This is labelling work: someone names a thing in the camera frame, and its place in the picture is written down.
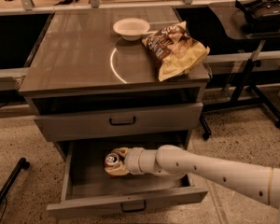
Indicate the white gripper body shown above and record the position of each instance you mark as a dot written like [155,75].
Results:
[132,160]

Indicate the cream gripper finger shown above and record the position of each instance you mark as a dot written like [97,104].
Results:
[117,171]
[120,152]

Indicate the red coke can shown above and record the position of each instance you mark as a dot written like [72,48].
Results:
[112,160]

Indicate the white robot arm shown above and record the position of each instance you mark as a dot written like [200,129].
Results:
[257,182]

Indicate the open grey lower drawer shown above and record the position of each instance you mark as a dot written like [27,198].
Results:
[89,191]

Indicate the closed grey upper drawer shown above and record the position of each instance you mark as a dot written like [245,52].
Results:
[119,122]

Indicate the grey drawer cabinet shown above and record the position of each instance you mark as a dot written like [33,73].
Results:
[82,65]

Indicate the brown yellow chip bag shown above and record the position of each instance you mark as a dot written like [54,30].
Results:
[175,52]

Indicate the white paper bowl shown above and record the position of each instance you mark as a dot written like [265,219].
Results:
[131,29]

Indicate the black stand leg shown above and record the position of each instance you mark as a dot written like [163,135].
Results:
[22,164]

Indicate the black rolling side table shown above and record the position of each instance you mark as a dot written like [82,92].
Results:
[246,92]

